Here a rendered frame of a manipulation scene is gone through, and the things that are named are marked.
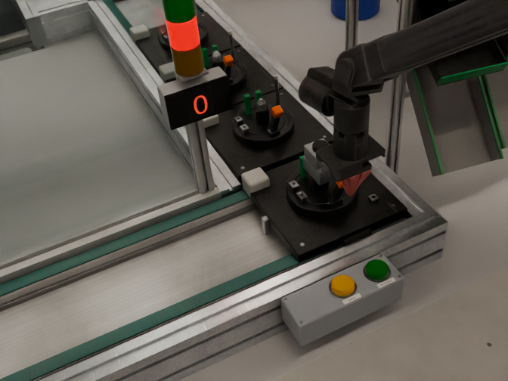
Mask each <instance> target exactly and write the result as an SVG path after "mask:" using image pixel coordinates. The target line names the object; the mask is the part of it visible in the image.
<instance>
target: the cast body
mask: <svg viewBox="0 0 508 381"><path fill-rule="evenodd" d="M327 145H329V144H328V143H327V142H326V141H325V140H324V139H323V138H322V139H320V140H317V141H314V142H311V143H310V144H306V145H305V146H304V154H305V155H304V156H303V168H304V169H305V170H306V171H307V172H308V174H309V175H310V176H311V177H312V178H313V179H314V180H315V181H316V182H317V183H318V184H319V185H322V184H325V183H327V182H329V181H332V180H334V179H333V178H332V177H331V173H330V172H329V168H328V167H327V165H326V164H325V163H324V162H320V161H319V160H318V159H317V158H316V150H317V149H320V148H322V147H326V146H327Z"/></svg>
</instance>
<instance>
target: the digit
mask: <svg viewBox="0 0 508 381"><path fill-rule="evenodd" d="M185 97H186V102H187V110H188V115H189V119H190V121H193V120H195V119H199V118H202V117H204V116H208V115H210V114H213V113H215V112H214V107H213V102H212V92H211V86H210V85H207V86H205V87H202V88H198V89H196V90H193V91H189V92H187V93H185Z"/></svg>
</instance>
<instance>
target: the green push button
mask: <svg viewBox="0 0 508 381"><path fill-rule="evenodd" d="M365 272H366V274H367V276H368V277H369V278H371V279H374V280H382V279H384V278H385V277H387V275H388V273H389V266H388V265H387V264H386V263H385V262H384V261H382V260H378V259H374V260H371V261H369V262H368V263H367V264H366V268H365Z"/></svg>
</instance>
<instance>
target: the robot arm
mask: <svg viewBox="0 0 508 381"><path fill-rule="evenodd" d="M507 33H508V0H468V1H465V2H463V3H461V4H458V5H456V6H454V7H452V8H449V9H447V10H445V11H442V12H441V13H438V14H436V15H434V16H432V17H429V18H427V19H425V20H422V21H420V22H419V23H415V24H414V25H412V26H409V27H407V28H405V29H402V30H400V31H397V32H396V33H391V34H388V35H385V36H382V37H379V38H378V39H374V40H373V41H371V42H368V43H361V44H359V45H356V46H355V47H352V48H350V49H348V50H346V51H344V52H342V53H341V54H340V55H339V56H338V57H337V60H336V65H335V69H333V68H330V67H327V66H325V67H312V68H309V69H308V72H307V76H306V77H305V78H304V79H303V80H302V83H301V85H300V86H299V99H300V100H301V101H302V102H303V103H305V104H307V105H308V106H310V107H312V108H313V109H315V110H316V111H318V112H319V113H322V114H323V115H325V116H333V144H330V145H327V146H326V147H322V148H320V149H317V150H316V158H317V159H318V160H319V161H320V162H324V163H325V164H326V165H327V167H328V168H329V172H330V173H331V177H332V178H333V179H334V180H335V181H337V182H340V181H341V182H342V185H343V187H344V189H345V192H346V193H347V194H348V195H349V196H350V197H351V196H353V194H354V193H355V191H356V190H357V189H358V187H359V186H360V184H361V183H362V182H363V181H364V179H365V178H366V177H367V176H368V175H369V174H370V173H371V171H372V165H371V164H370V163H369V162H368V161H369V160H372V159H375V158H377V157H379V156H383V157H385V155H386V149H385V148H384V147H382V146H381V145H380V144H379V143H378V142H377V141H375V140H374V139H373V138H372V137H371V136H370V135H368V132H369V117H370V96H369V94H373V93H379V92H382V89H383V85H384V82H387V81H389V80H392V79H395V78H398V76H400V75H402V74H405V73H408V72H410V71H412V70H413V69H415V68H417V67H421V66H422V65H425V64H428V63H431V62H433V61H435V60H439V59H441V58H443V57H447V56H449V55H452V54H455V53H457V52H459V51H463V50H465V49H467V48H471V47H473V46H476V45H480V44H481V43H483V42H487V41H489V40H492V39H495V38H497V37H500V36H503V35H506V34H507Z"/></svg>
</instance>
